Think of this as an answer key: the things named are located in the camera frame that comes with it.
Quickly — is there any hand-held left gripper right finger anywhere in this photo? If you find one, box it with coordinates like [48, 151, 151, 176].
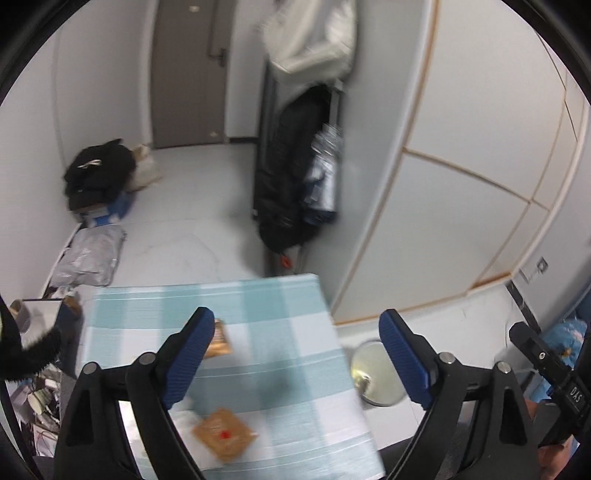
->
[379, 308, 541, 480]

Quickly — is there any blue cardboard box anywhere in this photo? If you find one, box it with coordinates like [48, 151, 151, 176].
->
[81, 191, 134, 228]

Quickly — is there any brown door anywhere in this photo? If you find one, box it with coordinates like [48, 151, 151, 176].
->
[151, 0, 232, 149]

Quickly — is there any silver foil bag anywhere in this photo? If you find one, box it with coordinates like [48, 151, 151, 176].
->
[302, 122, 345, 227]

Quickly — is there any blue checked tablecloth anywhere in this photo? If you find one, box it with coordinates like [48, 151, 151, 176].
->
[76, 273, 386, 480]

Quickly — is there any pile of papers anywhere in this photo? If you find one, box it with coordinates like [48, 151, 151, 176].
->
[11, 364, 77, 455]

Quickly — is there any pile of black clothes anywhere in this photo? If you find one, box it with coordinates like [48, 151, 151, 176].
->
[62, 137, 138, 212]

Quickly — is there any white plastic wrap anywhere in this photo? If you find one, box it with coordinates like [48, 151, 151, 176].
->
[171, 401, 204, 435]

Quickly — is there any blue bag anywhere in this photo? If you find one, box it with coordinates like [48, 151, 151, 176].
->
[540, 318, 591, 370]

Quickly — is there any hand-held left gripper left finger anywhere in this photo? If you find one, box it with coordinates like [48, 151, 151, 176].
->
[54, 306, 216, 480]

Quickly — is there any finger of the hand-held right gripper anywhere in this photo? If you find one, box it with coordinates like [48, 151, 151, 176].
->
[509, 322, 591, 446]

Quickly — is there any small brown snack wrapper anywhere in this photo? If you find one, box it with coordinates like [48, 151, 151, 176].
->
[203, 319, 233, 360]

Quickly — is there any brown wrapper with red dot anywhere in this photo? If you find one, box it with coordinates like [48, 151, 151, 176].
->
[191, 407, 258, 463]

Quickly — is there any black clothes rack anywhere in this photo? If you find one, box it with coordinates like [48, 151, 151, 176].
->
[252, 60, 347, 273]

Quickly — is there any beige tote bag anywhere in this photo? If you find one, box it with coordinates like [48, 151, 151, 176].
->
[124, 143, 162, 193]

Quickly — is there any tape roll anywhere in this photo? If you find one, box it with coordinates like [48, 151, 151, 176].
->
[9, 299, 33, 330]

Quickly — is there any grey plastic parcel bag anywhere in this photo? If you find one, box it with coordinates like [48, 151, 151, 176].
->
[46, 226, 127, 289]

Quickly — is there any white wardrobe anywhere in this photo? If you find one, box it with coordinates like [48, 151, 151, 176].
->
[332, 0, 591, 326]

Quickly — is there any black coat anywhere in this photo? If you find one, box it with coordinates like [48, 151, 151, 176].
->
[256, 85, 340, 252]

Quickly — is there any black furry thing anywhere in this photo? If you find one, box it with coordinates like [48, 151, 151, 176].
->
[0, 295, 63, 381]

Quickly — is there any white jacket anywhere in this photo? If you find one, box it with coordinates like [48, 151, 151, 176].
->
[256, 0, 358, 100]

